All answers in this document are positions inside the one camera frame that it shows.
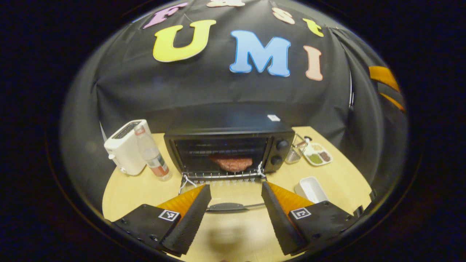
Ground black backdrop cloth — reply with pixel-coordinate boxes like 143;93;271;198
60;0;408;215

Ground metal wire utensil holder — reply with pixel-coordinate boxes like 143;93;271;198
285;133;308;164

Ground red braised meat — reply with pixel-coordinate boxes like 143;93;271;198
209;154;254;173

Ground clear bottle with red label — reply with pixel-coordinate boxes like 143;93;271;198
133;123;173;182

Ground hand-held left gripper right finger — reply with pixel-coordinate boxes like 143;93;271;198
261;181;364;256

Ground white divided bean plate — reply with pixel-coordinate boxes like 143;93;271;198
303;138;333;167

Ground black electric oven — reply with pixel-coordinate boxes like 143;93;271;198
164;103;296;214

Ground white rectangular tray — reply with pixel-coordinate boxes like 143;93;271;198
294;176;329;204

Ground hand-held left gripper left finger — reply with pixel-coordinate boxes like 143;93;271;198
113;184;212;257

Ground white toaster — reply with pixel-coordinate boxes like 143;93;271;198
104;119;153;176

